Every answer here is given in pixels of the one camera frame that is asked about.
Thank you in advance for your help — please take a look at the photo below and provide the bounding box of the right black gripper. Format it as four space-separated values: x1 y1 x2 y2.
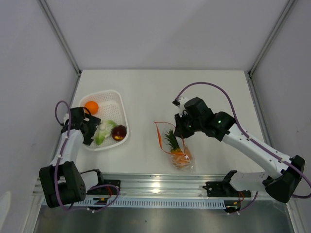
174 111 203 139

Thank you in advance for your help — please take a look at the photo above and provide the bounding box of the green white cabbage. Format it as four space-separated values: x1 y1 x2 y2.
94 120 117 146

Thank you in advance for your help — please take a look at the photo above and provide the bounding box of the clear zip bag orange zipper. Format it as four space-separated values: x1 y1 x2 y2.
154 121 194 172

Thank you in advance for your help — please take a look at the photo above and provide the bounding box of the small orange pineapple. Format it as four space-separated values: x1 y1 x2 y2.
164 130 192 169

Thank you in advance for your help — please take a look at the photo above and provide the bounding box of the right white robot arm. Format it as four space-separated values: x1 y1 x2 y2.
173 97 305 203

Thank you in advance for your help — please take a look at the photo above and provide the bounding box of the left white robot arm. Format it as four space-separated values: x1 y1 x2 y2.
39 107 105 208

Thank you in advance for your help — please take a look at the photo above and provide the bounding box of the orange fruit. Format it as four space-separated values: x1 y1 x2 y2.
84 101 99 115

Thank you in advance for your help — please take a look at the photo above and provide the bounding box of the dark red fruit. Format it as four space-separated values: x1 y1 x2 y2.
111 125 127 141

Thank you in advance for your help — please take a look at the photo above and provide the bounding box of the white perforated plastic basket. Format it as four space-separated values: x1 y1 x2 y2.
78 90 129 151

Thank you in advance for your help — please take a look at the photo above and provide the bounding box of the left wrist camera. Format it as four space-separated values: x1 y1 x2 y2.
61 113 69 128

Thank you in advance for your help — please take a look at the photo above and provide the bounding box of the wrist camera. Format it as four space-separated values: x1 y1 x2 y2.
61 113 69 128
172 97 189 117

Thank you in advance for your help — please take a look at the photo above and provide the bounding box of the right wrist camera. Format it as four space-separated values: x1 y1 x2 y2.
172 97 189 117

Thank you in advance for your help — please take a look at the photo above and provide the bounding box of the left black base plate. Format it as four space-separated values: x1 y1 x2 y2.
101 180 121 196

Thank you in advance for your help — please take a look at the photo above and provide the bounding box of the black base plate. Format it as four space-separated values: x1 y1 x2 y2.
101 180 121 196
202 182 251 198

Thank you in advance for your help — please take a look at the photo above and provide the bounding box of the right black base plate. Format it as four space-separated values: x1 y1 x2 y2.
202 182 251 198

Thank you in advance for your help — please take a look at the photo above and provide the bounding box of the aluminium mounting rail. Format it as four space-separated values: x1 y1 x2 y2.
33 173 297 200

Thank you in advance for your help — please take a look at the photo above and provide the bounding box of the slotted grey cable duct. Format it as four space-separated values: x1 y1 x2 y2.
74 198 226 210

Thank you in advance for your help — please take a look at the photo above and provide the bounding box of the left aluminium frame post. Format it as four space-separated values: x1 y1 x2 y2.
37 0 81 76

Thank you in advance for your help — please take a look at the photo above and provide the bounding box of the aluminium frame post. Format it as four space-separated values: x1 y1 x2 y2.
37 0 81 76
248 0 298 78

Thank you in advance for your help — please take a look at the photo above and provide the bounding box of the right aluminium frame post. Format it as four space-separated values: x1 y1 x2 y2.
248 0 298 78

